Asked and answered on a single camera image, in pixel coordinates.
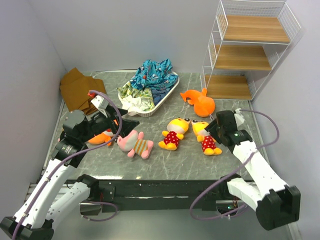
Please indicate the brown folded cloth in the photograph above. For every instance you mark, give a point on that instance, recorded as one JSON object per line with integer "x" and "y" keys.
{"x": 74, "y": 88}

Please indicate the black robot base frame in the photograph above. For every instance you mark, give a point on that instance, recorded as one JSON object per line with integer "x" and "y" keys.
{"x": 130, "y": 195}

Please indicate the white wire wooden shelf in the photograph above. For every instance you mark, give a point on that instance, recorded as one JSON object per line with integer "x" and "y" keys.
{"x": 248, "y": 40}

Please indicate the blue patterned cloth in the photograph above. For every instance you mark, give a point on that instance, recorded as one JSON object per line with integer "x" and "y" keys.
{"x": 154, "y": 75}

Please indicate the white plastic laundry basket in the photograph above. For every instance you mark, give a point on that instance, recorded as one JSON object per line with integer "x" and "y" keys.
{"x": 160, "y": 97}

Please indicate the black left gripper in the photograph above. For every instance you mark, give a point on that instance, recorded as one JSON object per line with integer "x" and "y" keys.
{"x": 115, "y": 116}

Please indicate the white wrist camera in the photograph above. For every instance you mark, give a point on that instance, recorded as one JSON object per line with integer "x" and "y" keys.
{"x": 239, "y": 118}
{"x": 100, "y": 102}

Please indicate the pink pig plush striped shirt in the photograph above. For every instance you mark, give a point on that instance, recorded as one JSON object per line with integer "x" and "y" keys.
{"x": 135, "y": 144}

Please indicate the orange fox plush toy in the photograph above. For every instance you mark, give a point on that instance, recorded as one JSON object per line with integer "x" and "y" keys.
{"x": 101, "y": 138}

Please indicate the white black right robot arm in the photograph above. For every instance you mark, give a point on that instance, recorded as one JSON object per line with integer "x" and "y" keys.
{"x": 275, "y": 202}

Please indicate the yellow plush red dotted dress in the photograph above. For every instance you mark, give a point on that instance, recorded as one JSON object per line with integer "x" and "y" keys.
{"x": 176, "y": 130}

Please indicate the orange whale plush toy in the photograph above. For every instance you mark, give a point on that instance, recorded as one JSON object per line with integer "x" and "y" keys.
{"x": 203, "y": 105}

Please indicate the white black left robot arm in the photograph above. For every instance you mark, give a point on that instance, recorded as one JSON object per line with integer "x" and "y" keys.
{"x": 41, "y": 213}

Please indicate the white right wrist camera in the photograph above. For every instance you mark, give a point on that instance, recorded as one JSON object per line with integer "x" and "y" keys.
{"x": 239, "y": 118}

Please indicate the green white patterned cloth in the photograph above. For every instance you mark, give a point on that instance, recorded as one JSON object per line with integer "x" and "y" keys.
{"x": 135, "y": 101}

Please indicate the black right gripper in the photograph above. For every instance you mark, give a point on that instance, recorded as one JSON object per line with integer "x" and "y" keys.
{"x": 211, "y": 128}

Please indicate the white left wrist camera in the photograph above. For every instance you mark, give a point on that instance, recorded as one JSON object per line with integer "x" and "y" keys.
{"x": 100, "y": 102}

